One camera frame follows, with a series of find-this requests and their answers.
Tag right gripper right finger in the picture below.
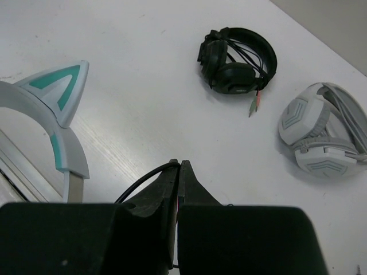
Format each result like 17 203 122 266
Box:
177 160 328 274

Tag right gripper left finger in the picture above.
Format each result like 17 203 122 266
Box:
1 159 181 274

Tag thin black headphone cable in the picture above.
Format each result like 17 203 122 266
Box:
114 162 178 204

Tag teal cat ear headphones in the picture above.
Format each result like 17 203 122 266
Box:
1 60 89 203

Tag white grey headphones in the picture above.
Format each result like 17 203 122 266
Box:
278 82 366 178

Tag black headphones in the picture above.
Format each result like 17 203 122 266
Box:
197 27 278 115

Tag front aluminium rail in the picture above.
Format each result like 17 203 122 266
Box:
1 132 62 202

